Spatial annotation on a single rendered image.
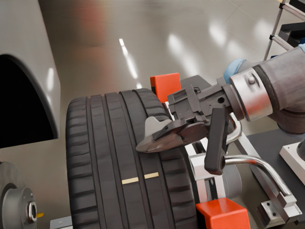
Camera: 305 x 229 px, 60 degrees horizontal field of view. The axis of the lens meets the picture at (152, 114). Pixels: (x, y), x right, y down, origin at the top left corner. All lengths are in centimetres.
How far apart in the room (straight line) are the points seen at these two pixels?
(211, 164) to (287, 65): 20
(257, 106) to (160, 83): 35
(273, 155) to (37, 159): 165
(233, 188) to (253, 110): 43
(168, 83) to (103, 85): 201
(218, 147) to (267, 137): 145
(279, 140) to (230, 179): 110
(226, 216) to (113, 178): 22
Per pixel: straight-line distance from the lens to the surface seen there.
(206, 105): 50
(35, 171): 212
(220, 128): 47
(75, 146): 56
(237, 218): 54
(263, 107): 48
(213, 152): 46
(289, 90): 48
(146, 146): 51
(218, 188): 61
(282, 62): 49
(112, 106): 64
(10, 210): 84
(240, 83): 47
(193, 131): 49
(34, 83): 99
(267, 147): 184
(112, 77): 284
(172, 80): 76
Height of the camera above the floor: 158
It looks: 42 degrees down
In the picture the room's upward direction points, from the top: straight up
